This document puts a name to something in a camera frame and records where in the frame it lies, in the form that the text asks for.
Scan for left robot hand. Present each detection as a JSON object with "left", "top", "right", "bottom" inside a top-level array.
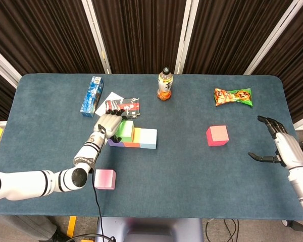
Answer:
[{"left": 92, "top": 108, "right": 128, "bottom": 143}]

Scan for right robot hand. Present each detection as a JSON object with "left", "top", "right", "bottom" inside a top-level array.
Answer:
[{"left": 247, "top": 115, "right": 303, "bottom": 170}]

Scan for green foam cube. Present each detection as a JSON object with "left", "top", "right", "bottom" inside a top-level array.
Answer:
[{"left": 115, "top": 120, "right": 135, "bottom": 142}]

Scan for purple foam cube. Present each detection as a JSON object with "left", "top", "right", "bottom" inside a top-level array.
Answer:
[{"left": 108, "top": 137, "right": 126, "bottom": 148}]

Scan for orange cube with yellow face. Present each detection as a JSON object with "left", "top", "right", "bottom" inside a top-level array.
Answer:
[{"left": 123, "top": 128, "right": 142, "bottom": 149}]

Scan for light blue foam cube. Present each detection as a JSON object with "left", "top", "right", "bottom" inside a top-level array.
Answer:
[{"left": 139, "top": 128, "right": 158, "bottom": 150}]

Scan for red foam cube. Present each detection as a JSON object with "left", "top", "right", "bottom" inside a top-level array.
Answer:
[{"left": 206, "top": 125, "right": 230, "bottom": 147}]

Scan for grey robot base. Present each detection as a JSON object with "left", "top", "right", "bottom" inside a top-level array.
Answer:
[{"left": 94, "top": 217, "right": 204, "bottom": 242}]

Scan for red black card packet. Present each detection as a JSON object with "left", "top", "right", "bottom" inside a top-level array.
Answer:
[{"left": 105, "top": 97, "right": 141, "bottom": 119}]

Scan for white paper sheet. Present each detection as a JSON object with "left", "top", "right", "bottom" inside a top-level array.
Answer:
[{"left": 94, "top": 92, "right": 124, "bottom": 117}]

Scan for blue biscuit box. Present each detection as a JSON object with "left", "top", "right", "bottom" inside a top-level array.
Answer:
[{"left": 80, "top": 76, "right": 104, "bottom": 118}]

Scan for pink cube with white face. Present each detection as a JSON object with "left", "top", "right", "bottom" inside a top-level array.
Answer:
[{"left": 94, "top": 169, "right": 117, "bottom": 190}]

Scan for orange drink bottle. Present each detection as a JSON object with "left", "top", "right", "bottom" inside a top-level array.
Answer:
[{"left": 156, "top": 66, "right": 173, "bottom": 101}]

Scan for blue grey felt table cover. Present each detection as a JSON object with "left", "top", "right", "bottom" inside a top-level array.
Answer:
[{"left": 0, "top": 73, "right": 303, "bottom": 222}]

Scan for black white stand foot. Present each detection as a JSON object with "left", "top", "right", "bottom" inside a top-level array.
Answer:
[{"left": 281, "top": 219, "right": 303, "bottom": 229}]

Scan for orange green snack bag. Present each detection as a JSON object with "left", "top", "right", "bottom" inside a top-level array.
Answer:
[{"left": 214, "top": 87, "right": 254, "bottom": 108}]

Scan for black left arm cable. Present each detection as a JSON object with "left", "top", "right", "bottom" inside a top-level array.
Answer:
[{"left": 73, "top": 125, "right": 117, "bottom": 242}]

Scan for black floor cables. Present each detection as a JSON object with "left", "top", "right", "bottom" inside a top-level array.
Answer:
[{"left": 204, "top": 218, "right": 239, "bottom": 242}]

